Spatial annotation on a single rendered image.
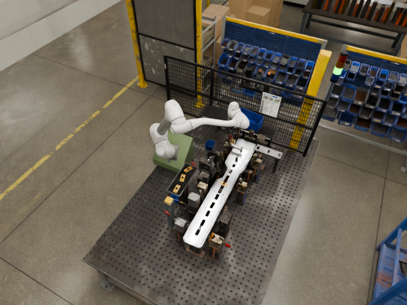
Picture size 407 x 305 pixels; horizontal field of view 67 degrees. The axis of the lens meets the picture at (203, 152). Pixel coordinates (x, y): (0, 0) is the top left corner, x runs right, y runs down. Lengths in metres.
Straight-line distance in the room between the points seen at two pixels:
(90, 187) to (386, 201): 4.02
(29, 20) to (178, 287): 2.67
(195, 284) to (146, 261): 0.49
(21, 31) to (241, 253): 2.81
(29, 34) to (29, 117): 5.50
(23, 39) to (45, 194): 4.28
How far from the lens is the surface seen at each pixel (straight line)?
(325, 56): 3.14
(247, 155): 3.33
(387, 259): 4.16
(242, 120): 2.84
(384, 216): 4.68
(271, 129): 3.63
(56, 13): 0.46
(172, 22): 4.89
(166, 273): 2.97
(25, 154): 5.30
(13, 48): 0.43
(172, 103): 2.79
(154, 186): 3.44
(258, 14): 6.85
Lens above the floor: 3.48
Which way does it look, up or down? 48 degrees down
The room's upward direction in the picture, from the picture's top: 1 degrees clockwise
